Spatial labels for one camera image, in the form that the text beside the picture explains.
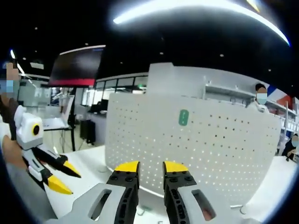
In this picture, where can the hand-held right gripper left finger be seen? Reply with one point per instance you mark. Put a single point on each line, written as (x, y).
(93, 205)

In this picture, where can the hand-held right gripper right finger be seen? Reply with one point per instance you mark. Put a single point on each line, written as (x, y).
(187, 203)

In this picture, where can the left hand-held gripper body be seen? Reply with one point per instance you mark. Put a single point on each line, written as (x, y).
(26, 130)

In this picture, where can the white perforated mounting plate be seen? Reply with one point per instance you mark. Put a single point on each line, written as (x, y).
(222, 151)

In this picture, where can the person's left hand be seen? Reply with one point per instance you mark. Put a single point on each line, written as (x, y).
(14, 154)

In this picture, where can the white background table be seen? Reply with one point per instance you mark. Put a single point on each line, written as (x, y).
(54, 123)

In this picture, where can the black cabinet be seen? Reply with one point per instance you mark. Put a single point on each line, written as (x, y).
(88, 131)

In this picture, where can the black screen stand pole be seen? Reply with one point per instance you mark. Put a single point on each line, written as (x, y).
(72, 116)

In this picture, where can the large dark display screen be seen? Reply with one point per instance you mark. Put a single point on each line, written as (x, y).
(77, 65)

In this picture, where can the ceiling light strip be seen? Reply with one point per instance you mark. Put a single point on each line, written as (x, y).
(210, 7)

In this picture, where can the grey wall shelving unit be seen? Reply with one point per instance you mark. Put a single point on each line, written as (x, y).
(224, 92)

